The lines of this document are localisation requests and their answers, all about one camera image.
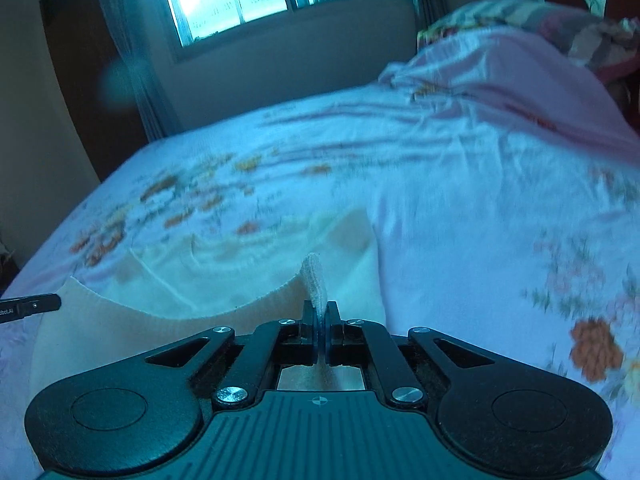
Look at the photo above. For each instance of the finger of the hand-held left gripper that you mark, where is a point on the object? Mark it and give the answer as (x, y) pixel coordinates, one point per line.
(35, 305)

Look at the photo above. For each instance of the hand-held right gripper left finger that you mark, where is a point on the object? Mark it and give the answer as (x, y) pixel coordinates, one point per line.
(313, 327)

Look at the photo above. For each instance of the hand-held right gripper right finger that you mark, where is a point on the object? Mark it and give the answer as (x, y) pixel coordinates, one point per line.
(331, 327)

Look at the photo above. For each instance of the cream knit sweater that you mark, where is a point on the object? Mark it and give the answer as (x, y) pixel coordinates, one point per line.
(225, 280)

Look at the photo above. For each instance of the bed with floral sheet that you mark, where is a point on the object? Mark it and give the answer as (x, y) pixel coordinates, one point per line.
(400, 170)

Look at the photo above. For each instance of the dark wooden wardrobe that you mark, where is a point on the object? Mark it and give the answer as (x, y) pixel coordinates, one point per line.
(80, 85)

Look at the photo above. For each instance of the pink blanket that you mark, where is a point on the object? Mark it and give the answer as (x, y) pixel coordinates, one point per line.
(500, 75)

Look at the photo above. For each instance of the colourful printed pillow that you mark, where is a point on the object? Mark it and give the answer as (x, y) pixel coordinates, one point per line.
(429, 35)

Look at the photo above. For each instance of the grey striped pillow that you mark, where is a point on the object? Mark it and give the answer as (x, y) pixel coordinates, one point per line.
(500, 12)

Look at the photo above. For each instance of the pink patterned pillow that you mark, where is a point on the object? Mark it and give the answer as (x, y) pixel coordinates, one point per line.
(600, 45)

